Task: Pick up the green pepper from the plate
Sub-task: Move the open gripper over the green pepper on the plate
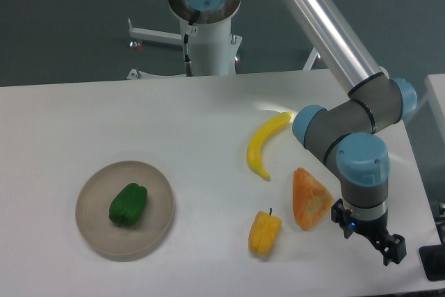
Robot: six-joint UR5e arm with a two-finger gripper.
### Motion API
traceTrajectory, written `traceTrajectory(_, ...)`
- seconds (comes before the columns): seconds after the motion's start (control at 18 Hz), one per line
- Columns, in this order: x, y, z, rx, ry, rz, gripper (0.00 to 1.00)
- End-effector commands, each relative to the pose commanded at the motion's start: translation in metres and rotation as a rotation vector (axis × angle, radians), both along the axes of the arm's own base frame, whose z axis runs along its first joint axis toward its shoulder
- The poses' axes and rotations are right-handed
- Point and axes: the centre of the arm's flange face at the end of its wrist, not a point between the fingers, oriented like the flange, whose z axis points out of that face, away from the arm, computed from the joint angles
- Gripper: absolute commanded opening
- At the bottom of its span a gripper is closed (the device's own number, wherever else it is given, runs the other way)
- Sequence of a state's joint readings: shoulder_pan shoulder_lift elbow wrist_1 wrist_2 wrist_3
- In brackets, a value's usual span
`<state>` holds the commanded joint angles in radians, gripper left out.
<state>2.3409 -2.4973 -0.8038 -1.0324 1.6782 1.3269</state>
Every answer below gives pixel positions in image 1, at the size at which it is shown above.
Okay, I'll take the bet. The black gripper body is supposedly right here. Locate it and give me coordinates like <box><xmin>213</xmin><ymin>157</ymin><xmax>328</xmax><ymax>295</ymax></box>
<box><xmin>339</xmin><ymin>199</ymin><xmax>389</xmax><ymax>243</ymax></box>

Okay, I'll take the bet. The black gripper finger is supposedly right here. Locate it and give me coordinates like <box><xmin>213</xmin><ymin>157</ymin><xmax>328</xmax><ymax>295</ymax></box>
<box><xmin>331</xmin><ymin>198</ymin><xmax>355</xmax><ymax>239</ymax></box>
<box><xmin>371</xmin><ymin>232</ymin><xmax>406</xmax><ymax>266</ymax></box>

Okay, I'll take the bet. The green toy bell pepper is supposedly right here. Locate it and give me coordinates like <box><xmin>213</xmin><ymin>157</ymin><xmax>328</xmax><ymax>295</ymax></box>
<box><xmin>108</xmin><ymin>183</ymin><xmax>147</xmax><ymax>227</ymax></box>

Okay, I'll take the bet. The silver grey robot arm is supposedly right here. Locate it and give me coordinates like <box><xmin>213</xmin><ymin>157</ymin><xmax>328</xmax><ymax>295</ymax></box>
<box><xmin>169</xmin><ymin>0</ymin><xmax>417</xmax><ymax>264</ymax></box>

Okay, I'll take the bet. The yellow toy bell pepper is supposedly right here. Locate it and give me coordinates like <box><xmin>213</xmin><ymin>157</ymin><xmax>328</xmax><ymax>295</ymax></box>
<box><xmin>248</xmin><ymin>207</ymin><xmax>282</xmax><ymax>256</ymax></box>

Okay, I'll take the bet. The beige round plate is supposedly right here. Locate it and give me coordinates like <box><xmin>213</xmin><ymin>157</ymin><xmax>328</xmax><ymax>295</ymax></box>
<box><xmin>75</xmin><ymin>161</ymin><xmax>175</xmax><ymax>262</ymax></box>

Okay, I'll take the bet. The orange toy bread slice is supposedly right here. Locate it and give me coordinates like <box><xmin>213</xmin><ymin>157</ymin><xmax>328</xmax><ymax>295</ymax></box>
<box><xmin>292</xmin><ymin>168</ymin><xmax>334</xmax><ymax>231</ymax></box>

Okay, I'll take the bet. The black device at right edge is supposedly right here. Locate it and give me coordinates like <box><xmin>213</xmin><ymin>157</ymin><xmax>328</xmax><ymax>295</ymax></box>
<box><xmin>419</xmin><ymin>245</ymin><xmax>444</xmax><ymax>282</ymax></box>

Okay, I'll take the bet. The yellow toy banana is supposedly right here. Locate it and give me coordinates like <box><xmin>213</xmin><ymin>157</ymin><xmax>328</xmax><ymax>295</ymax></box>
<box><xmin>246</xmin><ymin>112</ymin><xmax>294</xmax><ymax>182</ymax></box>

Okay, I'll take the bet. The white side table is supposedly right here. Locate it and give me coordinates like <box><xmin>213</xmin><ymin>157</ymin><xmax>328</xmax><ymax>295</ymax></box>
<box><xmin>405</xmin><ymin>74</ymin><xmax>445</xmax><ymax>136</ymax></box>

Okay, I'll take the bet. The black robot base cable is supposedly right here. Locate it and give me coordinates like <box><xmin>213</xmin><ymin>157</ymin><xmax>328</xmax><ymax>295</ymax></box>
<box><xmin>183</xmin><ymin>9</ymin><xmax>202</xmax><ymax>77</ymax></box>

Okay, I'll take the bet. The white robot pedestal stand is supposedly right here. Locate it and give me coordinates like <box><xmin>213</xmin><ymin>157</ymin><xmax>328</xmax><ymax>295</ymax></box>
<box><xmin>126</xmin><ymin>0</ymin><xmax>324</xmax><ymax>81</ymax></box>

